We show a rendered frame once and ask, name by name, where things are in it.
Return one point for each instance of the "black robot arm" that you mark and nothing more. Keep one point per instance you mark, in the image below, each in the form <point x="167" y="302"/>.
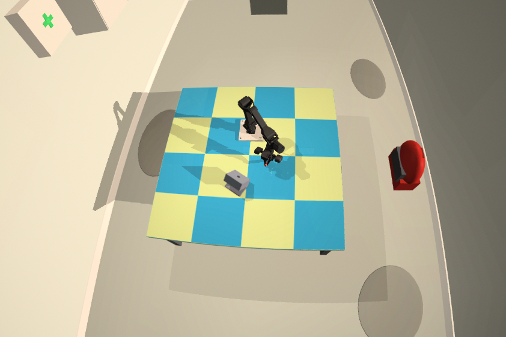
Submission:
<point x="267" y="132"/>

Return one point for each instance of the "grey sloped panel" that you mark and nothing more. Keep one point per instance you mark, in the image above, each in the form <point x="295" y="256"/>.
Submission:
<point x="236" y="182"/>

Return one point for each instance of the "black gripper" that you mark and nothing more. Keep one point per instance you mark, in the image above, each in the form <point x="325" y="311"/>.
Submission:
<point x="277" y="158"/>

